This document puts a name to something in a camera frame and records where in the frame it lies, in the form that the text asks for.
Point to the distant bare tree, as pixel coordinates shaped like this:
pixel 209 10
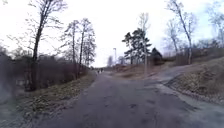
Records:
pixel 120 60
pixel 110 61

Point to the dry grass slope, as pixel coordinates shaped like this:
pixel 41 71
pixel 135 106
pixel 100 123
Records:
pixel 133 70

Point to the small bare tree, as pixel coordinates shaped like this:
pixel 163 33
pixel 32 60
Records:
pixel 89 50

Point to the clump of dark pine trees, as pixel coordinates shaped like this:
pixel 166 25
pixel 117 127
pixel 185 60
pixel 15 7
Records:
pixel 136 43

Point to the pale thin bare tree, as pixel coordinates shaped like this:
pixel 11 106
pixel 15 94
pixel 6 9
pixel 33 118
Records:
pixel 145 60

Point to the grey asphalt path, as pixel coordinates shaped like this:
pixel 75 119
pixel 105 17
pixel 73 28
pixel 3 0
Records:
pixel 113 103

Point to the dark conifer tree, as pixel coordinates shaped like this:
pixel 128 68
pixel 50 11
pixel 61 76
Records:
pixel 156 56

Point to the grey side path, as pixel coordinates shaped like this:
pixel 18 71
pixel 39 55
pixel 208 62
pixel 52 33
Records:
pixel 173 71

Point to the dark brown hedge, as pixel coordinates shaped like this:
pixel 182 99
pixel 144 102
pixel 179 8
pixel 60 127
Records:
pixel 50 71

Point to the grass verge with leaves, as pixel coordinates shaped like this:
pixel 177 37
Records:
pixel 50 96

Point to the large bare tree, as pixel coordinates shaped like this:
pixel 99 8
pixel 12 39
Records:
pixel 35 60

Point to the leaning bare tree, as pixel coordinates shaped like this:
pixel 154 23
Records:
pixel 188 46

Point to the brown bushes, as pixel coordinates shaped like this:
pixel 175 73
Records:
pixel 203 52

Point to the dry grass bank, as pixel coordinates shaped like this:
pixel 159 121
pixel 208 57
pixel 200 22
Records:
pixel 203 80

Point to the lamp post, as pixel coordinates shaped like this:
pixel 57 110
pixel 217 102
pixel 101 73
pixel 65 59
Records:
pixel 114 55

